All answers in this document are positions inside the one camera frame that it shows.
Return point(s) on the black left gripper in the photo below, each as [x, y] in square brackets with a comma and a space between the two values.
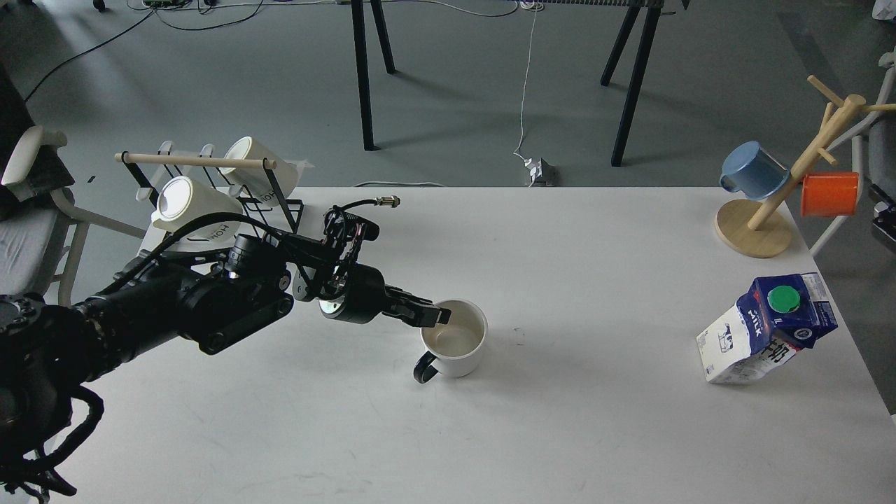
[349, 291]

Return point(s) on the white mug black handle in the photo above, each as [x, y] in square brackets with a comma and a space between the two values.
[455, 348]

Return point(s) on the blue white milk carton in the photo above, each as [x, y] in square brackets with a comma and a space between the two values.
[776, 318]

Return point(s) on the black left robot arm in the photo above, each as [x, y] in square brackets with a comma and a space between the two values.
[215, 281]

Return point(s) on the white ribbed cup front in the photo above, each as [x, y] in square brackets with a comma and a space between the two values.
[184, 199]

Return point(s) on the white power adapter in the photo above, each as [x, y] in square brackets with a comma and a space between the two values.
[540, 172]

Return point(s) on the wooden mug tree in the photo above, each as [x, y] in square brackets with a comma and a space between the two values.
[756, 228]

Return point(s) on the blue mug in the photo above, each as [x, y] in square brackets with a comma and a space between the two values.
[751, 170]

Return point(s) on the grey chair left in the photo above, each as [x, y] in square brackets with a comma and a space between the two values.
[43, 232]

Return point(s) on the grey chair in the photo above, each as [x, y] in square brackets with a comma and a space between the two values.
[872, 144]
[43, 232]

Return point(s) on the black table leg right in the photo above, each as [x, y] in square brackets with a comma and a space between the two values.
[653, 11]

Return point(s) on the orange mug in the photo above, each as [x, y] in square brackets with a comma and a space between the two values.
[830, 194]

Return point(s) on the grey chair right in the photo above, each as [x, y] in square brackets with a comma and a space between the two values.
[872, 144]

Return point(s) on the black wire cup rack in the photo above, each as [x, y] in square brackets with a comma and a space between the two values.
[248, 179]

